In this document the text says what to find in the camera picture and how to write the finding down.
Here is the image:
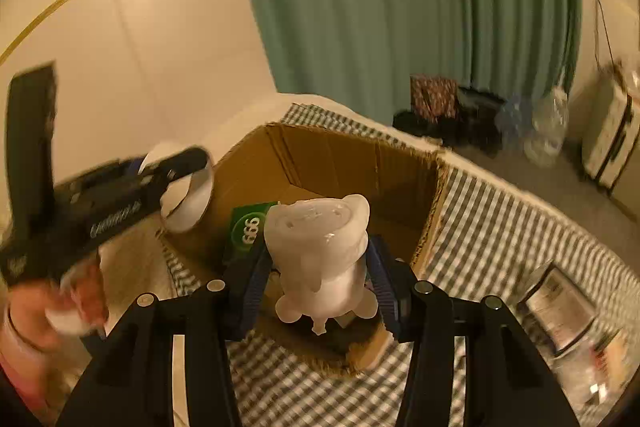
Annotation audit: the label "white suitcase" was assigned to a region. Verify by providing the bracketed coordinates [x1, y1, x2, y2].
[581, 62, 640, 198]

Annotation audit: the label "hanging wall cable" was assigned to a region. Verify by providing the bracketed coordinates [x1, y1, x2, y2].
[594, 0, 622, 68]

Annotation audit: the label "brown patterned bag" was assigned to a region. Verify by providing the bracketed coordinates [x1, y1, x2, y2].
[410, 74, 458, 121]

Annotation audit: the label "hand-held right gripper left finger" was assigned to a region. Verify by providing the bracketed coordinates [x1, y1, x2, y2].
[55, 239, 274, 427]

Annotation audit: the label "pack of water bottles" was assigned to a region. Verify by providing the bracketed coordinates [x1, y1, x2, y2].
[495, 94, 537, 144]

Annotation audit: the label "clear plastic bag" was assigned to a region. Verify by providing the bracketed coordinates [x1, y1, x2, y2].
[550, 326, 637, 419]

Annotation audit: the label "black bag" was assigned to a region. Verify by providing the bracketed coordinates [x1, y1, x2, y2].
[392, 84, 504, 154]

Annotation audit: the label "wide green curtain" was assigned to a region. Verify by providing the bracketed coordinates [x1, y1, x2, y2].
[222, 0, 584, 148]

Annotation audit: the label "clear tape roll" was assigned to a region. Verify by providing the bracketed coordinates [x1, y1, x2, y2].
[139, 142, 215, 234]

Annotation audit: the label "green checked blanket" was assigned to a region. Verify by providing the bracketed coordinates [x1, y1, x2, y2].
[160, 103, 640, 427]

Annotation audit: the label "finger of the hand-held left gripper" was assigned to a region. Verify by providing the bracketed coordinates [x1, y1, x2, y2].
[120, 146, 210, 204]

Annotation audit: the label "person's left hand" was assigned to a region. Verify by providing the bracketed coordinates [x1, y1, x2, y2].
[2, 252, 110, 354]

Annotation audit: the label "large clear water bottle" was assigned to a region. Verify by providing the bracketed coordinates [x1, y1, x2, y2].
[522, 84, 572, 166]

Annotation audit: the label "plastic bags on suitcase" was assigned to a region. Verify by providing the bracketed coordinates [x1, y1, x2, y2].
[615, 56, 640, 98]

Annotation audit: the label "brown cardboard box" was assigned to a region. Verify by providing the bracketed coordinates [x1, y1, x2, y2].
[160, 122, 449, 381]

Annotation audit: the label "green and white medicine box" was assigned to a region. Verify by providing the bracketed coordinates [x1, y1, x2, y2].
[225, 201, 279, 266]

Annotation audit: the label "white plastic figurine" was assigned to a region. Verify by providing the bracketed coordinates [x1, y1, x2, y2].
[262, 194, 379, 336]

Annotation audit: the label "black-edged printed pouch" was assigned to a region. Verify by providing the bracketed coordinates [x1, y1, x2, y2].
[517, 262, 599, 356]

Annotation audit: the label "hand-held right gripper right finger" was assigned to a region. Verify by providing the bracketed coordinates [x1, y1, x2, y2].
[366, 237, 581, 427]

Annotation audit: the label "person's left forearm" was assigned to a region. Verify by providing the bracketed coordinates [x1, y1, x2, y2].
[0, 332, 57, 418]

